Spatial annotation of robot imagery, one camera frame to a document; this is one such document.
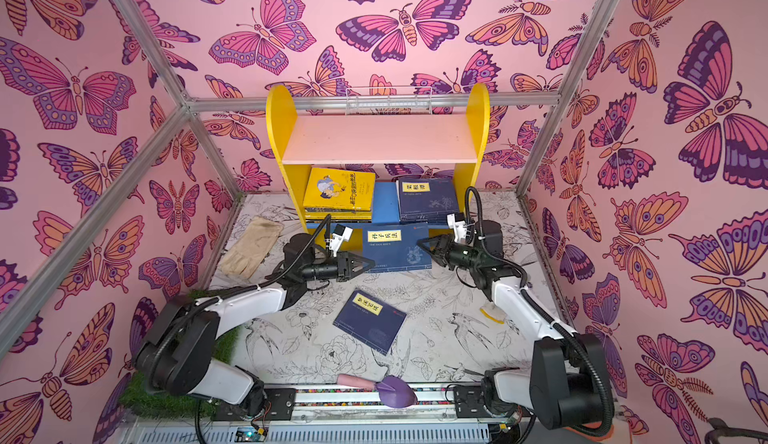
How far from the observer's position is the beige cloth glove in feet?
3.27

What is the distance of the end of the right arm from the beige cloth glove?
0.64 m

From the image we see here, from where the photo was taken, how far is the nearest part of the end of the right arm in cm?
63
